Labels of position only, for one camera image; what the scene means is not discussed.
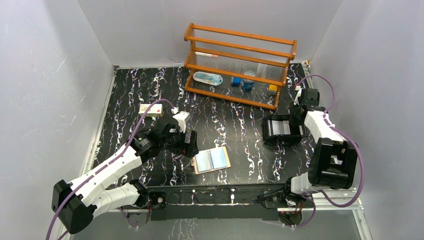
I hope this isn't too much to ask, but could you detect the black card box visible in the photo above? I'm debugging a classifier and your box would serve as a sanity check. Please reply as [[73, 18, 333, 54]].
[[262, 114, 308, 146]]

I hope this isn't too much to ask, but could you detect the beige card holder wallet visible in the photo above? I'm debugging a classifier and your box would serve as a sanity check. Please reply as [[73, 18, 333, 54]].
[[191, 146, 231, 175]]

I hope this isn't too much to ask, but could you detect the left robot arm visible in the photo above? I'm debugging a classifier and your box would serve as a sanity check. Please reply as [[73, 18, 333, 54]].
[[51, 117, 199, 235]]

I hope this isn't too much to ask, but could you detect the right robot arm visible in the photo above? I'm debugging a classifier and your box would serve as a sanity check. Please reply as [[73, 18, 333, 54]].
[[281, 87, 358, 207]]

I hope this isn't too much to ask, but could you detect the stack of cards in box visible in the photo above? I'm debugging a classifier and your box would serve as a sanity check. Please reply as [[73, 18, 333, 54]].
[[268, 120, 305, 136]]

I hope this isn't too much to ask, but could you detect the small white cardboard box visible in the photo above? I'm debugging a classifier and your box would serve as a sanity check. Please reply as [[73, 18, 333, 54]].
[[138, 103, 164, 117]]

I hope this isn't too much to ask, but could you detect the yellow small object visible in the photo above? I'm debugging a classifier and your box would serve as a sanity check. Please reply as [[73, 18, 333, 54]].
[[267, 84, 278, 96]]

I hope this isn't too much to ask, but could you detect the blue white round jar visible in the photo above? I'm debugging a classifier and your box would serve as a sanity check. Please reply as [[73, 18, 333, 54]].
[[241, 78, 255, 91]]

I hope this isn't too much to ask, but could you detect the orange wooden shelf rack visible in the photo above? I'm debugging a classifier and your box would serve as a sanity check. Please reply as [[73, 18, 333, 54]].
[[184, 22, 298, 110]]

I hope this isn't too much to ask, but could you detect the blue small box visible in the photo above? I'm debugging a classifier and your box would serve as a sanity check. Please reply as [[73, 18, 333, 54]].
[[230, 76, 242, 87]]

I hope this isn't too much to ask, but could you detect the white pink marker pen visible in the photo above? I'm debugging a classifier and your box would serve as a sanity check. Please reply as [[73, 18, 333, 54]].
[[195, 51, 218, 58]]

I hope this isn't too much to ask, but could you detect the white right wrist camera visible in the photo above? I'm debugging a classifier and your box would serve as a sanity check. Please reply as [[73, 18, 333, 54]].
[[293, 85, 303, 105]]

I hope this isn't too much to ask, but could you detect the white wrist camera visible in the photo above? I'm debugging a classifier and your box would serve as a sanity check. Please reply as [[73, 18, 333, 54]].
[[293, 85, 303, 105], [172, 111, 191, 133]]

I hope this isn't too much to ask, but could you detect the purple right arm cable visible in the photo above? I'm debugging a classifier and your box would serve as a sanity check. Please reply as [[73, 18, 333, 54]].
[[296, 74, 366, 229]]

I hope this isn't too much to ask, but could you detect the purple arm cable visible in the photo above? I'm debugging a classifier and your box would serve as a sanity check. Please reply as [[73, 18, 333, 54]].
[[296, 74, 366, 229], [44, 98, 178, 240]]

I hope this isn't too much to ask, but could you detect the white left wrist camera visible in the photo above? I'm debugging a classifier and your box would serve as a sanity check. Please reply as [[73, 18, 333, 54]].
[[172, 111, 191, 133]]

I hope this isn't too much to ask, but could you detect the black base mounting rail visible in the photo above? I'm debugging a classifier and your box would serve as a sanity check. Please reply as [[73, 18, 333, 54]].
[[117, 185, 314, 222]]

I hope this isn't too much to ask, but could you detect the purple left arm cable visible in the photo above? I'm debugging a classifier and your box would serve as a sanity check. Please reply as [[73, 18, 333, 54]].
[[44, 98, 178, 240]]

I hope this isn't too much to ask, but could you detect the aluminium frame rail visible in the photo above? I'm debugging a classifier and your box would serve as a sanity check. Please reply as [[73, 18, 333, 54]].
[[64, 188, 365, 214]]

